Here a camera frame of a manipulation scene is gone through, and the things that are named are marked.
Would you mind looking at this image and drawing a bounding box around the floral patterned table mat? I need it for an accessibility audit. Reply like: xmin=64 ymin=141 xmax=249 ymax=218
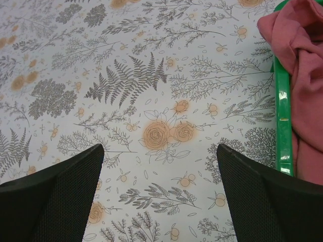
xmin=1 ymin=1 xmax=278 ymax=241

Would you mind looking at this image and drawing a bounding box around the green plastic tray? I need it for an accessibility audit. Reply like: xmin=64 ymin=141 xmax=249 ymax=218
xmin=270 ymin=0 xmax=295 ymax=176

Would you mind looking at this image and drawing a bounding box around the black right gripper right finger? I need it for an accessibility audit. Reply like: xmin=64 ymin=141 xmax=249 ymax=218
xmin=217 ymin=144 xmax=322 ymax=241

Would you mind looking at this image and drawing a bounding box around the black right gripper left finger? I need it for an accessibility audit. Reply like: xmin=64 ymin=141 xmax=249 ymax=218
xmin=1 ymin=144 xmax=104 ymax=241

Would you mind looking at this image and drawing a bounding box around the dusty pink t shirt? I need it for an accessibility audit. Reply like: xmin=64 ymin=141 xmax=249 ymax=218
xmin=257 ymin=1 xmax=322 ymax=185

